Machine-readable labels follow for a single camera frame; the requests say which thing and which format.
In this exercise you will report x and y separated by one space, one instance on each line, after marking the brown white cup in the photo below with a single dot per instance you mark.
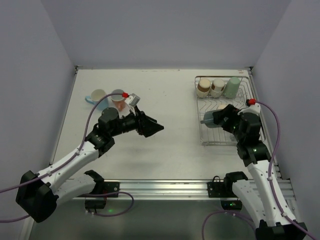
221 107
203 88
217 88

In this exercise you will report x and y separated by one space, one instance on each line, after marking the mint green tumbler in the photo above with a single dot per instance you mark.
231 88

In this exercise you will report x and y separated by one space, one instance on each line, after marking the wire dish rack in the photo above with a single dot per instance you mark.
217 136

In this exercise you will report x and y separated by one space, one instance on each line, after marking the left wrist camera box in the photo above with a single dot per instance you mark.
132 100

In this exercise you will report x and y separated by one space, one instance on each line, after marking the grey blue mug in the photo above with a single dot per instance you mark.
208 120

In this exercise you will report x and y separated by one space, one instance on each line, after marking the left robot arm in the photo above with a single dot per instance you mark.
42 192

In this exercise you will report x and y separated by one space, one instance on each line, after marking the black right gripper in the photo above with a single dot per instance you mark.
225 116

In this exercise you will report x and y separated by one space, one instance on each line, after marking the light blue cup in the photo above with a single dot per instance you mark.
95 97

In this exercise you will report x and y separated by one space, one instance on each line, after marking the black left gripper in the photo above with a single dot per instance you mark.
140 124

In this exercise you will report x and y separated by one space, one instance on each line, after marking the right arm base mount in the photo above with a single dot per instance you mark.
222 189

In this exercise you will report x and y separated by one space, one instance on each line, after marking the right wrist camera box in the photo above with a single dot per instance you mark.
253 107

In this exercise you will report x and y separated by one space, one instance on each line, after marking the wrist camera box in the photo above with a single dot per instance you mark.
132 100
253 107

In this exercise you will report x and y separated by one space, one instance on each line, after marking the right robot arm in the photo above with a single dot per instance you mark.
267 207

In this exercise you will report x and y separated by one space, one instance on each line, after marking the pink dotted mug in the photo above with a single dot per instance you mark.
118 99

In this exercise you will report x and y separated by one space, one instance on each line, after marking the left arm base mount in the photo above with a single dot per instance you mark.
101 187

